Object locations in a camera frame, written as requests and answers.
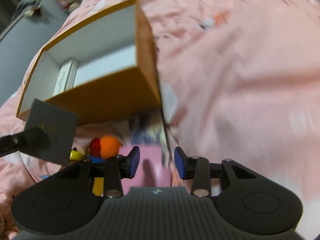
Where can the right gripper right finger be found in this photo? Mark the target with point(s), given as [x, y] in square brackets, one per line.
[197, 169]

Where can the long white product box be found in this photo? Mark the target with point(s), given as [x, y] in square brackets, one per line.
[66, 77]

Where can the dark grey box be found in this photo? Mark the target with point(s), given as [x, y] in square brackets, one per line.
[49, 131]

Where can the grey plush wall toy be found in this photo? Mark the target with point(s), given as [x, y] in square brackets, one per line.
[28, 8]

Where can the dark blue printed box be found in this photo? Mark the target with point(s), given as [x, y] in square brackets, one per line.
[149, 128]

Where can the orange cardboard storage box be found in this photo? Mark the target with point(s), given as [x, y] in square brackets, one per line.
[116, 76]

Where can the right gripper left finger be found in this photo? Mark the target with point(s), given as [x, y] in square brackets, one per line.
[114, 169]

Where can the pink paper crane duvet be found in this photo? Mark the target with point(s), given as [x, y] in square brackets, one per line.
[244, 75]

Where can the pink round container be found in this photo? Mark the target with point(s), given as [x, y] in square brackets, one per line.
[150, 171]

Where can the metal window rail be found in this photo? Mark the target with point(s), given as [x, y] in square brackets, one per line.
[10, 26]

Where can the orange red knitted toy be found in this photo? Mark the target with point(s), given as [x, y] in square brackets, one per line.
[104, 147]

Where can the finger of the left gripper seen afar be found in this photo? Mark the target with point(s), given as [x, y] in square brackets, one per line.
[22, 139]

